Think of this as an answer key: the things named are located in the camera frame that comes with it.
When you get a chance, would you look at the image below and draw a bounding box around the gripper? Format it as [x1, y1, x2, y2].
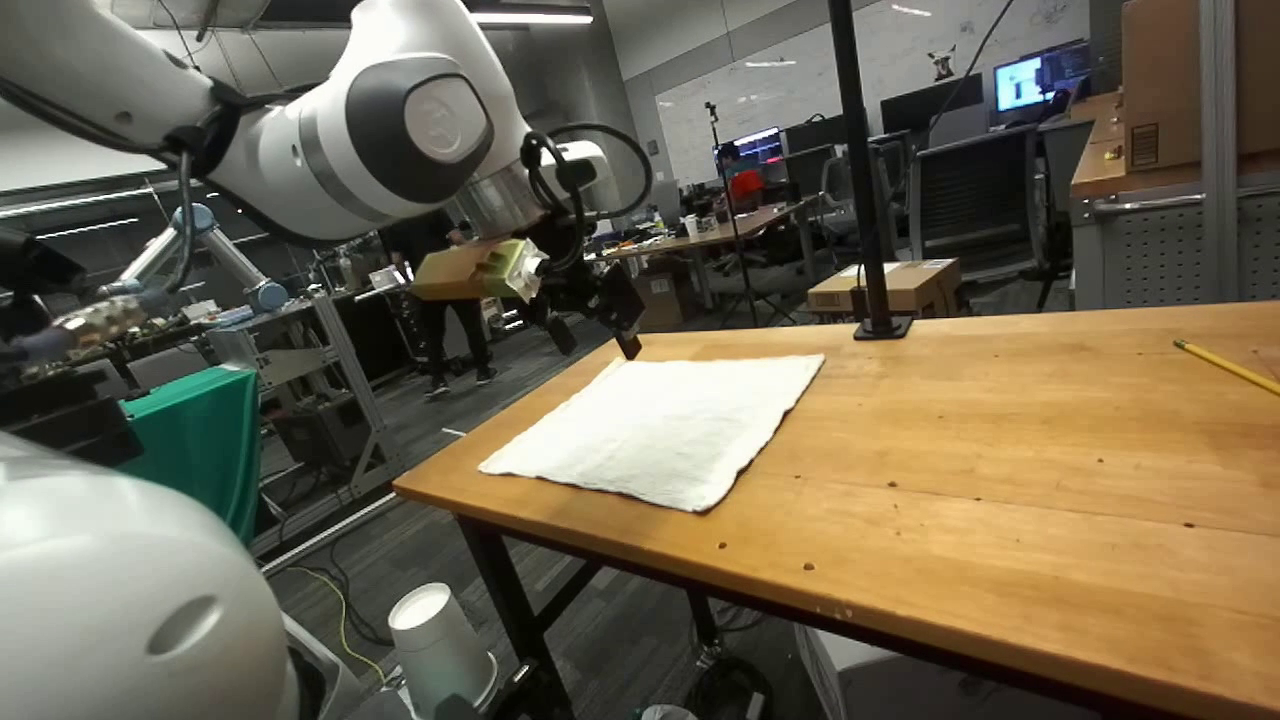
[528, 214, 647, 362]

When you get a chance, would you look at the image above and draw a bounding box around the white towel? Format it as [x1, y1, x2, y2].
[477, 352, 828, 515]

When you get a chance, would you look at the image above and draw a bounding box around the small cardboard box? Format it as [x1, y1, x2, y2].
[630, 269, 693, 332]

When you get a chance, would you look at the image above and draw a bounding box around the person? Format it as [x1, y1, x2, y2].
[384, 208, 500, 400]
[718, 141, 768, 217]

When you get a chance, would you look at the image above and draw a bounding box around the carried cardboard box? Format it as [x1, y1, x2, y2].
[409, 245, 493, 304]

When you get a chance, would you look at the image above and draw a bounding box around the wooden table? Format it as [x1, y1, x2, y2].
[598, 198, 823, 313]

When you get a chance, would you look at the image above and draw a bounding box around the stand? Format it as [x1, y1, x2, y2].
[825, 0, 914, 342]

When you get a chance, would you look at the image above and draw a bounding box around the flat cardboard box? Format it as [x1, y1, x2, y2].
[806, 257, 964, 320]

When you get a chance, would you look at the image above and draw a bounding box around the whiteboard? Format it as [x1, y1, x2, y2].
[654, 0, 1093, 189]

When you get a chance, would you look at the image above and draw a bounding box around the ceiling lamp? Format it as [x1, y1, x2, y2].
[468, 7, 595, 27]

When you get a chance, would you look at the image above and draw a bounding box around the white paper cup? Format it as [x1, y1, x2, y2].
[387, 582, 499, 718]

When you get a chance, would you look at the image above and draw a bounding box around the office chair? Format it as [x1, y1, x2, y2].
[906, 124, 1047, 288]

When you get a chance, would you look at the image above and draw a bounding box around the dark monitor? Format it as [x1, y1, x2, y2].
[879, 72, 986, 137]

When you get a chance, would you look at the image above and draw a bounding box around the green cloth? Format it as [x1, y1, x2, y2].
[117, 365, 264, 547]

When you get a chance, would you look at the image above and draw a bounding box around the lit monitor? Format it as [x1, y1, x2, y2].
[992, 39, 1094, 115]

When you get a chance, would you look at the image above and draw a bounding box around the grey perforated workbench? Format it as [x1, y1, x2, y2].
[1068, 90, 1280, 312]

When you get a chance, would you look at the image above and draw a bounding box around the large cardboard box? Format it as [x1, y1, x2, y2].
[1119, 0, 1280, 172]

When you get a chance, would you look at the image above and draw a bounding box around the yellow pencil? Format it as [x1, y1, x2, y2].
[1172, 339, 1280, 398]

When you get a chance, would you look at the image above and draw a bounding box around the camera on tripod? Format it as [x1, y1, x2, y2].
[702, 99, 793, 329]

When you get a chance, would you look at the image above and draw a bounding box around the metal frame cart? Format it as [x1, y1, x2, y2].
[204, 289, 403, 521]

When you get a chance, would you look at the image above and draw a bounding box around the yellow cable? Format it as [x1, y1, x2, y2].
[284, 564, 388, 687]

